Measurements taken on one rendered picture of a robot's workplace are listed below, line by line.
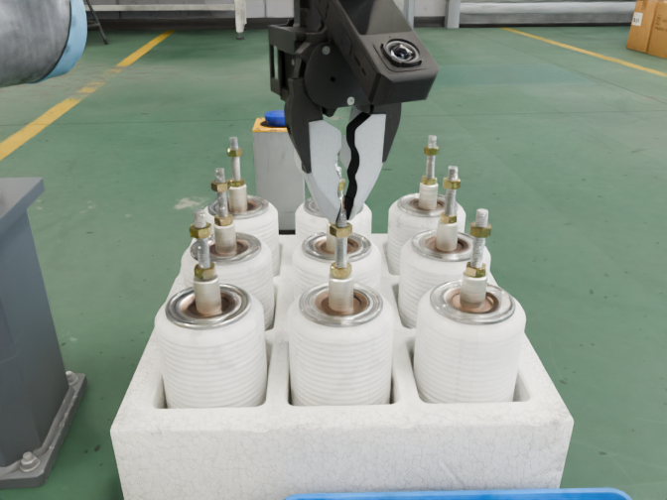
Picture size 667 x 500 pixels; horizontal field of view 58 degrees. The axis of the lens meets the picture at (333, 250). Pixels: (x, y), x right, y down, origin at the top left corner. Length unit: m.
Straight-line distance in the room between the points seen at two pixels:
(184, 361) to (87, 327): 0.53
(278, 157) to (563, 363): 0.51
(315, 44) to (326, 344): 0.24
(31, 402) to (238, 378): 0.30
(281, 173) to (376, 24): 0.49
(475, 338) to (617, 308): 0.63
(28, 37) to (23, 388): 0.37
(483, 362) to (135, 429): 0.30
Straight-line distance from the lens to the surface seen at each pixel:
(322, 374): 0.53
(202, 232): 0.51
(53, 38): 0.74
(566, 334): 1.02
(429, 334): 0.54
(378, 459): 0.55
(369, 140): 0.48
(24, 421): 0.77
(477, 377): 0.55
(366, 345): 0.51
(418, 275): 0.63
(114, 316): 1.06
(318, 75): 0.44
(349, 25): 0.42
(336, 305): 0.53
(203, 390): 0.54
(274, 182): 0.89
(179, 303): 0.55
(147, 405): 0.56
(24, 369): 0.75
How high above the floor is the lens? 0.53
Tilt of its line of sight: 26 degrees down
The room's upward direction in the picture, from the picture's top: straight up
